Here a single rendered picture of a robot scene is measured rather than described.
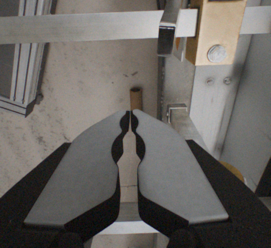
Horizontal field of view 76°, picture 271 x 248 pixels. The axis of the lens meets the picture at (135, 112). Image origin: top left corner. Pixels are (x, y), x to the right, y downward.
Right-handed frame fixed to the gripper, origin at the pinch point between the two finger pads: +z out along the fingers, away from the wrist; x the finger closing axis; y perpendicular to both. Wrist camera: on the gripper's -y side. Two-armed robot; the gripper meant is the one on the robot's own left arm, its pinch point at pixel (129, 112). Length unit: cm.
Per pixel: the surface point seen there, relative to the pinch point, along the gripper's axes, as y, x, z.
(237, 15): -5.8, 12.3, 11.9
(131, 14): -6.1, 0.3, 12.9
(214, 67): 6.6, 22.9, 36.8
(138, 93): 37, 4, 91
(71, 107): 49, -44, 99
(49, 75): 26, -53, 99
